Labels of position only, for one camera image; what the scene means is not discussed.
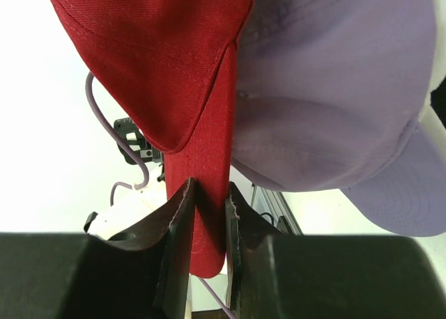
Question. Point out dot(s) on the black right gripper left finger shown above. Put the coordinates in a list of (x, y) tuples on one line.
[(141, 272)]

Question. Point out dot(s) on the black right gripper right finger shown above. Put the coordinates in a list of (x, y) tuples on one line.
[(277, 275)]

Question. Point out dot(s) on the purple baseball cap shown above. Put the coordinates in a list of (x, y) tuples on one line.
[(335, 94)]

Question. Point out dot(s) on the dark red baseball cap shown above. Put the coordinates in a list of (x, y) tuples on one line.
[(171, 65)]

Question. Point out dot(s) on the black baseball cap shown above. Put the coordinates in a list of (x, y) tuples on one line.
[(438, 100)]

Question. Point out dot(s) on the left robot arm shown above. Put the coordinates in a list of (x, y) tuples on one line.
[(130, 204)]

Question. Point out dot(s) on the aluminium frame rail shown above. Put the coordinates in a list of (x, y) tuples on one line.
[(273, 207)]

